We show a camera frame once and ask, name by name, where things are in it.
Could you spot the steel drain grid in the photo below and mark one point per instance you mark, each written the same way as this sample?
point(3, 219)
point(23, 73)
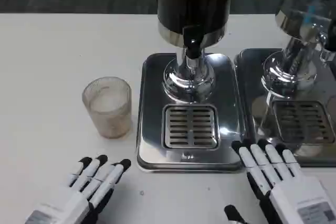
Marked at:
point(190, 127)
point(302, 121)

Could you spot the black dispenser tap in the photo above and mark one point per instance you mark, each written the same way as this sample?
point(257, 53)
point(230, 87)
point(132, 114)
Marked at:
point(193, 44)

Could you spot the clear drink dispenser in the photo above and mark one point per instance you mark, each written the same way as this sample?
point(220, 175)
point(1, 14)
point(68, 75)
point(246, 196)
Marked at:
point(296, 11)

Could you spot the chrome dispenser tap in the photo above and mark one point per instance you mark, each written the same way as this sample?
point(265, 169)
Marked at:
point(324, 43)

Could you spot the clear ribbed glass cup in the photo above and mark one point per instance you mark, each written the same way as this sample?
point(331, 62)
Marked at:
point(110, 113)

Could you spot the dark drink dispenser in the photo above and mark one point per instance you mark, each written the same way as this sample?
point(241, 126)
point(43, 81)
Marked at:
point(194, 1)

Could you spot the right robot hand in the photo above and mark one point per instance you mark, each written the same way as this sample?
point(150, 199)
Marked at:
point(294, 197)

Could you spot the steel drip tray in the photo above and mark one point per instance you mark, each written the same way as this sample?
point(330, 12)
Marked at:
point(228, 108)
point(252, 82)

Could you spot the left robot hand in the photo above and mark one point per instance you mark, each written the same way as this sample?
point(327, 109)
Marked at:
point(65, 203)

